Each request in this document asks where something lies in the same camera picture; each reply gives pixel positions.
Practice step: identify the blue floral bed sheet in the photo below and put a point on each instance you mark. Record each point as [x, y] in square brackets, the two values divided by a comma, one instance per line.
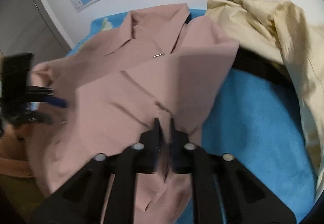
[259, 123]

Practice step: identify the cream yellow garment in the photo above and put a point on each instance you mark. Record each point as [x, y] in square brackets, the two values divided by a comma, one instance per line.
[278, 31]

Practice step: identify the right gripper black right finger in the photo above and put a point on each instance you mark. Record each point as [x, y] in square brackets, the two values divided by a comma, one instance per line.
[224, 191]

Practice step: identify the black garment under pile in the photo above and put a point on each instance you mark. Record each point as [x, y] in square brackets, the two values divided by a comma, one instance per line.
[254, 64]

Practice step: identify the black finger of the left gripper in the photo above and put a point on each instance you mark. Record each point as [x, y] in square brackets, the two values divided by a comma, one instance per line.
[30, 117]
[36, 94]

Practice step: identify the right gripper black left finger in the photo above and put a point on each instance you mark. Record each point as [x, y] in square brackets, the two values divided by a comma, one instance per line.
[103, 190]

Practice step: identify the grey framed window blind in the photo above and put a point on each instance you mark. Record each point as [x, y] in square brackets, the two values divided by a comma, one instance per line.
[26, 28]

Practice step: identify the pink jacket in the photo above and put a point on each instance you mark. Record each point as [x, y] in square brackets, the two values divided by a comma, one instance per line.
[159, 64]

